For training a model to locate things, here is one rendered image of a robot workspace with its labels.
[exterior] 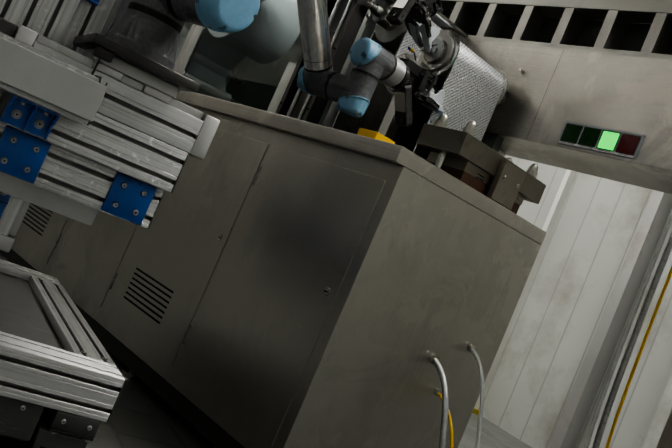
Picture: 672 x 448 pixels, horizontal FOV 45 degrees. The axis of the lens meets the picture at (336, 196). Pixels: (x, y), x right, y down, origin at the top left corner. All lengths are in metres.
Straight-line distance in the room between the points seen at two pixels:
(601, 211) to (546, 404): 1.21
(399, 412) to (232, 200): 0.75
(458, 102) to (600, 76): 0.41
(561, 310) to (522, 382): 0.50
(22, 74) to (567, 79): 1.57
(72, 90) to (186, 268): 0.99
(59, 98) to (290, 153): 0.85
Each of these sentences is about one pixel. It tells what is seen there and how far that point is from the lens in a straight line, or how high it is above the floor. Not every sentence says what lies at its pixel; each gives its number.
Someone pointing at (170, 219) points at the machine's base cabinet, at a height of 0.50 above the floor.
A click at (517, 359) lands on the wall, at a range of 5.28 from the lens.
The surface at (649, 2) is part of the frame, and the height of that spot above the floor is 1.61.
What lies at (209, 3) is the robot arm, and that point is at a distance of 1.59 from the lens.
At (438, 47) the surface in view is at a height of 1.26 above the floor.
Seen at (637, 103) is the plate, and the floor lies 1.30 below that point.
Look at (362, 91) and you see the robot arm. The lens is 2.07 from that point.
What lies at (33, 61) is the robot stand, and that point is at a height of 0.71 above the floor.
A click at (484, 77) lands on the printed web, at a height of 1.25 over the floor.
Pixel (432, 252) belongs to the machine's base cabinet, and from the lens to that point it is 2.03.
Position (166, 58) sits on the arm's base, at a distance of 1.69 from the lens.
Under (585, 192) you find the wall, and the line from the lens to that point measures 5.36.
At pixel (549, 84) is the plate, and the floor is 1.32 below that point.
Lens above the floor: 0.63
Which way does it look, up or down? 3 degrees up
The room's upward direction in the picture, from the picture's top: 23 degrees clockwise
